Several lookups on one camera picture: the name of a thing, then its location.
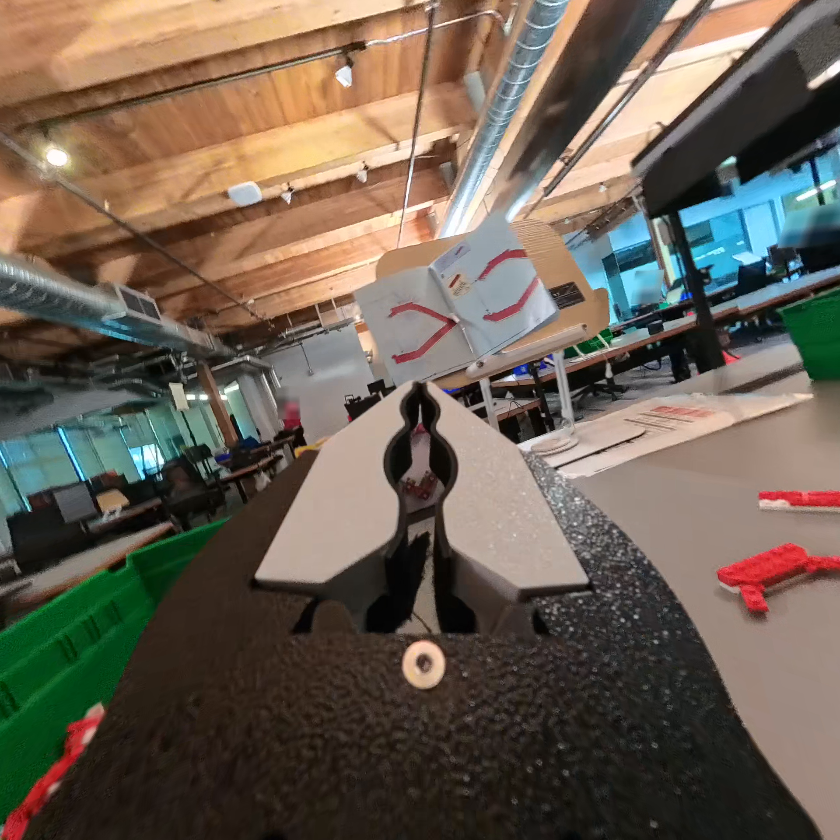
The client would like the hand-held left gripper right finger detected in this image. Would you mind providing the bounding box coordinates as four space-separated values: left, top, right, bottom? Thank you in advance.
420 381 591 603

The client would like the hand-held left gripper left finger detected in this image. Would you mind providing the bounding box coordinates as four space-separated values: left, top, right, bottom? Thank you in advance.
253 381 422 588

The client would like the pale blue instruction booklet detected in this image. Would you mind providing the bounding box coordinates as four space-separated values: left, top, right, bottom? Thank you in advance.
354 217 560 388

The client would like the red angled lego plate assembly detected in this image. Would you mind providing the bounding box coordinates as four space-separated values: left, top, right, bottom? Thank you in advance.
758 489 840 513
717 542 840 614

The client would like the red lego piece cluster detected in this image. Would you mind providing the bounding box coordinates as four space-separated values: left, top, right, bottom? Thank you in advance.
0 703 107 840

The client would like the black office chair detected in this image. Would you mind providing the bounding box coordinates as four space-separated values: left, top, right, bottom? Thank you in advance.
161 456 225 527

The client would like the clear plastic bag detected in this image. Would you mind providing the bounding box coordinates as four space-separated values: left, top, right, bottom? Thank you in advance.
558 392 815 478

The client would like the wooden book stand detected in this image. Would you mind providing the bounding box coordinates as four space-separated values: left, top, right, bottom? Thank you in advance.
377 218 647 470

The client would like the green plastic bin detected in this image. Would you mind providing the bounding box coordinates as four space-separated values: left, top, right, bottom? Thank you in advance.
780 289 840 382
0 517 232 818

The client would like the black stand pole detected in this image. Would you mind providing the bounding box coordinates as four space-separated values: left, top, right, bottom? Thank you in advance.
666 210 726 375

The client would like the thin ceiling conduit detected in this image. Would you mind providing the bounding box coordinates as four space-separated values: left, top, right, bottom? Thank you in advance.
396 0 438 248

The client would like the black overhead panel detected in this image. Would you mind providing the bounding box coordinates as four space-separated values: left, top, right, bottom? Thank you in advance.
631 0 840 219

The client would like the silver duct with vents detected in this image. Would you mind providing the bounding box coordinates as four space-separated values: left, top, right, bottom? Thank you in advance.
0 252 224 358

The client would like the silver spiral ceiling duct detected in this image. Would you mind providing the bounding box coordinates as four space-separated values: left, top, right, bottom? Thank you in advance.
438 0 572 238

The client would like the black overhead frame bar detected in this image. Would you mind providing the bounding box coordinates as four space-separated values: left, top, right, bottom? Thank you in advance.
505 0 680 198

